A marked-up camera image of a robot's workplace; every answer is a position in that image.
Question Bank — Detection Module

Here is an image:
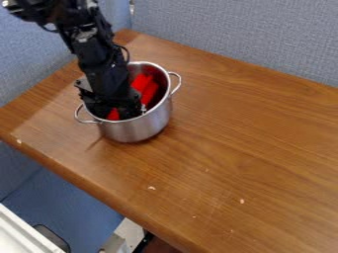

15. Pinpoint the white appliance lower left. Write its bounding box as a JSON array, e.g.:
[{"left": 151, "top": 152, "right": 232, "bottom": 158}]
[{"left": 0, "top": 204, "right": 65, "bottom": 253}]

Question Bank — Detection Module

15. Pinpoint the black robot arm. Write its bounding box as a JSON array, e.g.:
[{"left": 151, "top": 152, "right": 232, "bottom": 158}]
[{"left": 1, "top": 0, "right": 141, "bottom": 121}]

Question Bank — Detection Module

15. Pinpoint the white table leg bracket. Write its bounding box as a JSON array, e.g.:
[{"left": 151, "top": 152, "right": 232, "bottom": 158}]
[{"left": 97, "top": 218, "right": 145, "bottom": 253}]

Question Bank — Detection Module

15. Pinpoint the metal pot with handles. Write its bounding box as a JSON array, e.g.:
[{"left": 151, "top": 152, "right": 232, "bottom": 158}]
[{"left": 73, "top": 61, "right": 181, "bottom": 143}]

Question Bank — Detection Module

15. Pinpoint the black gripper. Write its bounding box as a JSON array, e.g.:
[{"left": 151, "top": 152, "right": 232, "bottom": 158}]
[{"left": 75, "top": 48, "right": 143, "bottom": 120}]

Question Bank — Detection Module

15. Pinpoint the red cloth object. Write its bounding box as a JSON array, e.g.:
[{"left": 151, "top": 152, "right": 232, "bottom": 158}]
[{"left": 105, "top": 72, "right": 160, "bottom": 122}]

